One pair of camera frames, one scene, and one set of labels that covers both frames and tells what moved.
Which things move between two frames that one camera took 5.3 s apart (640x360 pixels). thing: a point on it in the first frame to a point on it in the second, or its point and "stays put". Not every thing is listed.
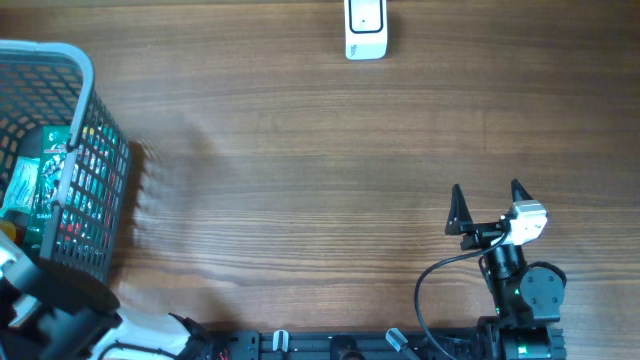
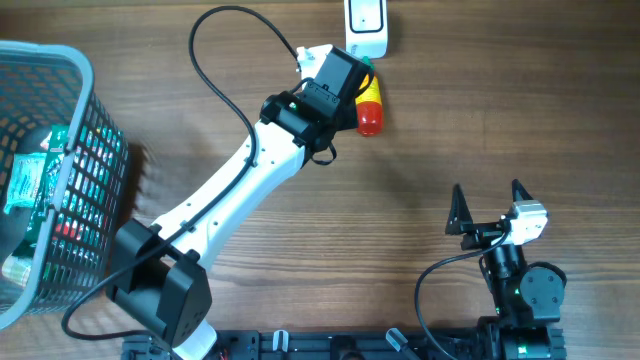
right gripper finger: x=518 y=192 stays put
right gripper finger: x=459 y=218 stays put
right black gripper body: x=481 y=236 stays put
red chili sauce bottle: x=10 y=229 to x=369 y=106
